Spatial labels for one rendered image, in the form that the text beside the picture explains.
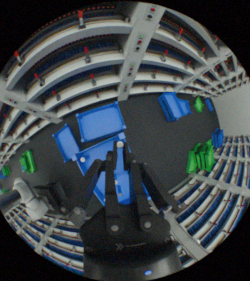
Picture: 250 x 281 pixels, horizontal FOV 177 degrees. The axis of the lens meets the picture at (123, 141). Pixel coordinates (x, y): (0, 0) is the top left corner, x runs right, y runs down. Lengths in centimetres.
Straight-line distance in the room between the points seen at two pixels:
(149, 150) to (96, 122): 55
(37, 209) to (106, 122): 97
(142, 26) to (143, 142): 85
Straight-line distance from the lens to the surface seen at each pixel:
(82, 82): 62
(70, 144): 85
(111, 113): 62
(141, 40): 46
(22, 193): 84
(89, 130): 61
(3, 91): 60
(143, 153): 80
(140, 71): 70
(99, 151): 34
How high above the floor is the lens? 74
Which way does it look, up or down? 82 degrees down
